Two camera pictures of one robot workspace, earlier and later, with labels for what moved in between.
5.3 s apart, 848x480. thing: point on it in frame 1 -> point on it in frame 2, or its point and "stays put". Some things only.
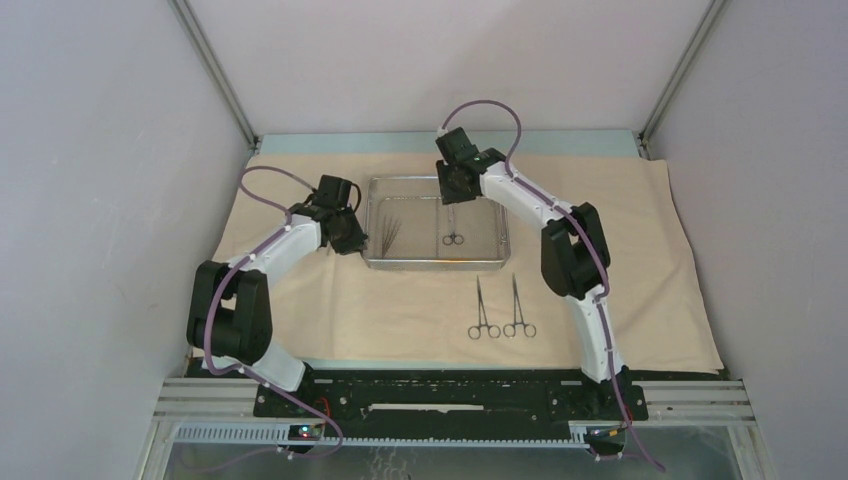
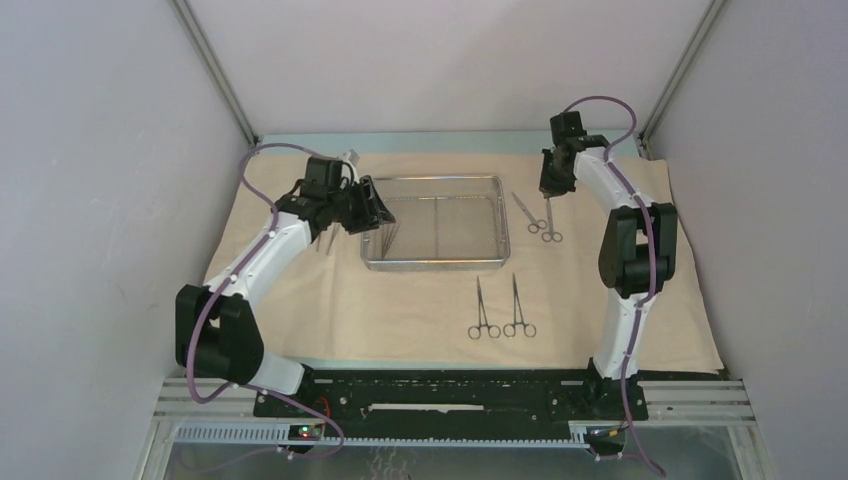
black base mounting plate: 540,396 stays put
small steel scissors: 453,237 -> 536,224
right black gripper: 448,195 -> 549,187
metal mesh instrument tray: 408,229 stays put
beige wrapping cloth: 333,311 stays put
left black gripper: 357,239 -> 369,198
